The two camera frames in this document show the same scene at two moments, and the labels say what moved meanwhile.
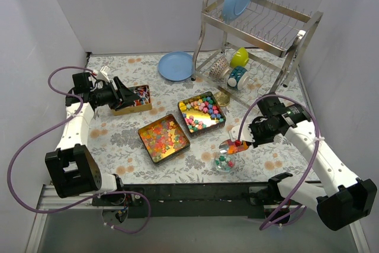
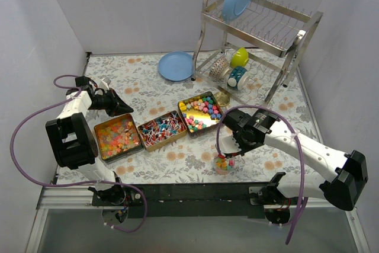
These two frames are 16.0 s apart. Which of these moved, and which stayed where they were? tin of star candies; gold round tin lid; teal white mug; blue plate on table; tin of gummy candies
Moved: tin of gummy candies
Stayed: blue plate on table; gold round tin lid; teal white mug; tin of star candies
